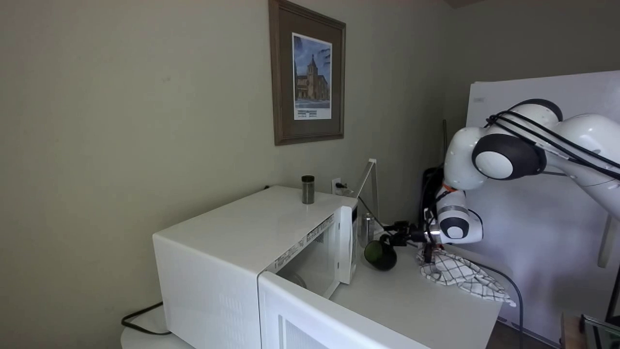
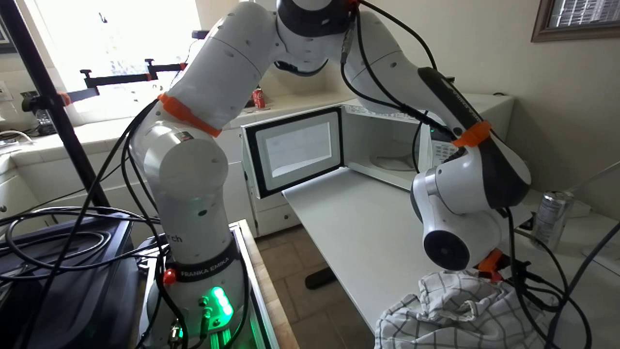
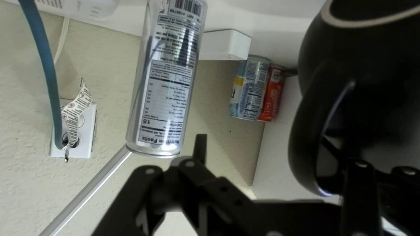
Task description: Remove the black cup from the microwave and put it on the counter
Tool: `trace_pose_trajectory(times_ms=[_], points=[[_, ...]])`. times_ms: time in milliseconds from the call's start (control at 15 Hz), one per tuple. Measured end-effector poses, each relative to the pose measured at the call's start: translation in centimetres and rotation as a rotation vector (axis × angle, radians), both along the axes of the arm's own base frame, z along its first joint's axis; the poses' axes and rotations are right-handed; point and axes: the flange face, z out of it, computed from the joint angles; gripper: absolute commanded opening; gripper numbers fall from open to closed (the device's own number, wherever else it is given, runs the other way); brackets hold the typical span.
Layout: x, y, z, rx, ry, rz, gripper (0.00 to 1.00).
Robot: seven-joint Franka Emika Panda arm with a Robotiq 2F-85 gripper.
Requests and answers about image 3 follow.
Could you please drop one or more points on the white plastic block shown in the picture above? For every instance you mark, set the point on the white plastic block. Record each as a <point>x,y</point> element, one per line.
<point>228,43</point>

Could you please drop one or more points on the red soda can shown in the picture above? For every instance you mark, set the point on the red soda can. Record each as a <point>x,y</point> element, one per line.
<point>275,95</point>

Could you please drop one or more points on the white wall outlet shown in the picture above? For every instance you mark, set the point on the white wall outlet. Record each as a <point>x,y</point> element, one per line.
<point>86,139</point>

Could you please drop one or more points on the grey metal strip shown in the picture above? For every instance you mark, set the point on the grey metal strip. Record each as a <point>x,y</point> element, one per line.
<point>83,194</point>

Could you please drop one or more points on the blue white soda can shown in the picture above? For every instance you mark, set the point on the blue white soda can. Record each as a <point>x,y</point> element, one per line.
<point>250,91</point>

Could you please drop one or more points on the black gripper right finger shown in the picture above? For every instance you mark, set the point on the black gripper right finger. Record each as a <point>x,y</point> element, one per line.
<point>361,204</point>

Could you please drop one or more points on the black cup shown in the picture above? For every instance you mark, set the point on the black cup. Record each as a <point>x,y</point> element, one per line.
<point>363,73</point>

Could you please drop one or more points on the printed paper tag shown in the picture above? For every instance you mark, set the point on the printed paper tag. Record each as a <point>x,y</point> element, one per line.
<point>77,109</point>

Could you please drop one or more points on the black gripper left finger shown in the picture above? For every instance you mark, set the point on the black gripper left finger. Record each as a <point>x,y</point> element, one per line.
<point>123,203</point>

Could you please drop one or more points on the silver drink can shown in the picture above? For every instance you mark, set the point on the silver drink can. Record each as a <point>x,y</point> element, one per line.
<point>169,86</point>

